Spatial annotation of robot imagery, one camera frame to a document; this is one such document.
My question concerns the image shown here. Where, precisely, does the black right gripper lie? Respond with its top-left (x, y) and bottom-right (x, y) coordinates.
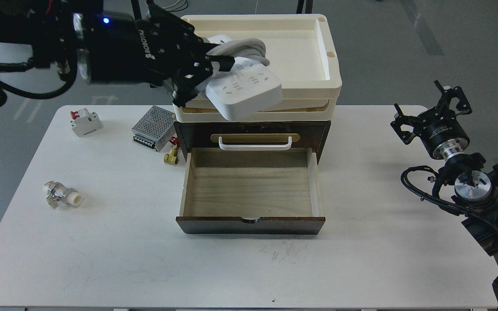
top-left (390, 80), bottom-right (473, 160)

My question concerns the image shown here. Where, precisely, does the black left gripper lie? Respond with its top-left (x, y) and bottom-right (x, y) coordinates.
top-left (73, 6), bottom-right (235, 108)

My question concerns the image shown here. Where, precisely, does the white power strip with cable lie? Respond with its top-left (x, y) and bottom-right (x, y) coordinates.
top-left (203, 34), bottom-right (283, 121)

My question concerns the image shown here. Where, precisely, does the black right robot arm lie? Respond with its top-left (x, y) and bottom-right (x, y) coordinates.
top-left (390, 81), bottom-right (498, 309)

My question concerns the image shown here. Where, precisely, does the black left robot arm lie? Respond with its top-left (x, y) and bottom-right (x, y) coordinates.
top-left (0, 0), bottom-right (234, 108)

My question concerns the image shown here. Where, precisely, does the metal mesh power supply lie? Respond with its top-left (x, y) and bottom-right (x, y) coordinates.
top-left (132, 105), bottom-right (176, 152)

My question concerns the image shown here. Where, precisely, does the cream plastic tray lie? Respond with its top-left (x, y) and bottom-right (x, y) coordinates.
top-left (182, 14), bottom-right (342, 122)

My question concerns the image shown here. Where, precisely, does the open wooden drawer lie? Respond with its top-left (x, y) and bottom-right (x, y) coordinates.
top-left (176, 148), bottom-right (326, 235)

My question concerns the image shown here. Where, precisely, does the metal and white pipe fitting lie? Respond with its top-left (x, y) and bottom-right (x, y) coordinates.
top-left (43, 181), bottom-right (83, 208)

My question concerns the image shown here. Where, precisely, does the brass valve red handle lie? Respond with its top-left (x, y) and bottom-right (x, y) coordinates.
top-left (163, 136), bottom-right (180, 165)

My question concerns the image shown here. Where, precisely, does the white drawer handle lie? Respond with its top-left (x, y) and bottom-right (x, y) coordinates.
top-left (219, 136), bottom-right (293, 151)

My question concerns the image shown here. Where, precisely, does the white circuit breaker red switch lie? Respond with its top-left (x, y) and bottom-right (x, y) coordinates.
top-left (70, 108), bottom-right (103, 136)

